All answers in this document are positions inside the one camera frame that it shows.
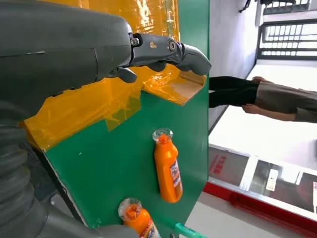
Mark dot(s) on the teal plastic bottle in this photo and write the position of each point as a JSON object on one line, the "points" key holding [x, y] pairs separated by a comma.
{"points": [[188, 231]]}

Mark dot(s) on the black window grille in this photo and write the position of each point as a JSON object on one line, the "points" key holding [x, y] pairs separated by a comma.
{"points": [[287, 39]]}

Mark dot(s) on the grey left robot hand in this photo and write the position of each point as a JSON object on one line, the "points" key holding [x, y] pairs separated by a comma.
{"points": [[62, 39]]}

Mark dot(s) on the yellow taped cardboard box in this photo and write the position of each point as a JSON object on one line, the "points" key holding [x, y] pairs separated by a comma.
{"points": [[74, 111]]}

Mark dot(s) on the green table mat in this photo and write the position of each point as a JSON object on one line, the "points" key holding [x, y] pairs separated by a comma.
{"points": [[111, 170]]}

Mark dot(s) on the orange juice bottle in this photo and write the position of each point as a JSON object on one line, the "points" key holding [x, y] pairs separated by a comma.
{"points": [[167, 167], [140, 221]]}

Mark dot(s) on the white red display cabinet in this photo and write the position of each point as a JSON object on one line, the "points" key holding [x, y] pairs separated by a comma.
{"points": [[260, 184]]}

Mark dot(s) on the person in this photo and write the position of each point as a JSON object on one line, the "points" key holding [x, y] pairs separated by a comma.
{"points": [[284, 98]]}

